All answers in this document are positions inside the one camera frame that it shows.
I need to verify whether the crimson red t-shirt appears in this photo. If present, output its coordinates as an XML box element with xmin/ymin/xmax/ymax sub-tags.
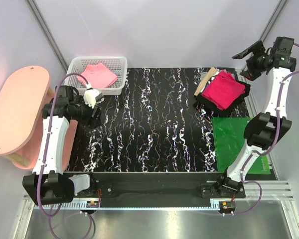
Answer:
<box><xmin>202</xmin><ymin>70</ymin><xmax>246</xmax><ymax>110</ymax></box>

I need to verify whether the white slotted cable duct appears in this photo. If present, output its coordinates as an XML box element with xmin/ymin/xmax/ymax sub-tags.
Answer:
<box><xmin>33</xmin><ymin>201</ymin><xmax>100</xmax><ymax>209</ymax></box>

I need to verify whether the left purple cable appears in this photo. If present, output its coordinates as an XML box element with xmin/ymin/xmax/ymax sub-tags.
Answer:
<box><xmin>36</xmin><ymin>72</ymin><xmax>98</xmax><ymax>239</ymax></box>

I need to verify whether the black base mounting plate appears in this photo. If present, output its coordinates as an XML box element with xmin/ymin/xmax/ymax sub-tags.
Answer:
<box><xmin>79</xmin><ymin>172</ymin><xmax>245</xmax><ymax>210</ymax></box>

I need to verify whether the purple cable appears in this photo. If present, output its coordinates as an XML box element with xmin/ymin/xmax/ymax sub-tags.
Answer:
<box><xmin>36</xmin><ymin>72</ymin><xmax>98</xmax><ymax>239</ymax></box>
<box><xmin>196</xmin><ymin>42</ymin><xmax>299</xmax><ymax>216</ymax></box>

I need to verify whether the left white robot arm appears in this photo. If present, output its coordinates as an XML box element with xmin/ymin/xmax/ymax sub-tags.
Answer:
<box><xmin>22</xmin><ymin>86</ymin><xmax>103</xmax><ymax>206</ymax></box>

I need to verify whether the aluminium rail frame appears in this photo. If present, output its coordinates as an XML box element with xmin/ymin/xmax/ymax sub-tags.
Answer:
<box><xmin>14</xmin><ymin>181</ymin><xmax>299</xmax><ymax>239</ymax></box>

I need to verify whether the black folded t-shirt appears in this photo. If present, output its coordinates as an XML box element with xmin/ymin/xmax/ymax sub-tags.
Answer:
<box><xmin>192</xmin><ymin>81</ymin><xmax>250</xmax><ymax>117</ymax></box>

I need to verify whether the green cutting mat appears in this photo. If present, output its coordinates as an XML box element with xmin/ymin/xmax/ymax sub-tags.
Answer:
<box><xmin>211</xmin><ymin>117</ymin><xmax>272</xmax><ymax>176</ymax></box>

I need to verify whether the tan folded t-shirt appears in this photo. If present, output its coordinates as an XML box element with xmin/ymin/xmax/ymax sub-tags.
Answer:
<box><xmin>193</xmin><ymin>67</ymin><xmax>218</xmax><ymax>96</ymax></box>

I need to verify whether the white plastic mesh basket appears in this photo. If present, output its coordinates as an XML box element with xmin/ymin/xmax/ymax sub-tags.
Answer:
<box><xmin>67</xmin><ymin>56</ymin><xmax>128</xmax><ymax>96</ymax></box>

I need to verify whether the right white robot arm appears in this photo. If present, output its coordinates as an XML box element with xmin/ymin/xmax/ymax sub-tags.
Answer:
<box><xmin>215</xmin><ymin>37</ymin><xmax>297</xmax><ymax>198</ymax></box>

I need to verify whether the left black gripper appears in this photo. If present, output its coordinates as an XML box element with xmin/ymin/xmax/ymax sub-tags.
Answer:
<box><xmin>71</xmin><ymin>95</ymin><xmax>103</xmax><ymax>129</ymax></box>

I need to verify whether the grey folded t-shirt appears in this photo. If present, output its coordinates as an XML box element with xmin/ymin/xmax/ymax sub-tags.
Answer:
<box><xmin>201</xmin><ymin>69</ymin><xmax>236</xmax><ymax>82</ymax></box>

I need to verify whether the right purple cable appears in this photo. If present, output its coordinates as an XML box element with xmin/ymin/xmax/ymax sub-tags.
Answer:
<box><xmin>196</xmin><ymin>42</ymin><xmax>299</xmax><ymax>216</ymax></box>

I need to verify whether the pink three-tier wooden shelf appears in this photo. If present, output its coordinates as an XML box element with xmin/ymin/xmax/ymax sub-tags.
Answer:
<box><xmin>0</xmin><ymin>65</ymin><xmax>78</xmax><ymax>170</ymax></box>

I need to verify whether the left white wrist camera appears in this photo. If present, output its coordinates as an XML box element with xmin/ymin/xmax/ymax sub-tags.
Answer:
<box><xmin>83</xmin><ymin>84</ymin><xmax>103</xmax><ymax>108</ymax></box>

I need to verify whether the light pink folded t-shirt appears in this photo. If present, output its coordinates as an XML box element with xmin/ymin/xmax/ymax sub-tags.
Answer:
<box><xmin>80</xmin><ymin>63</ymin><xmax>118</xmax><ymax>88</ymax></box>

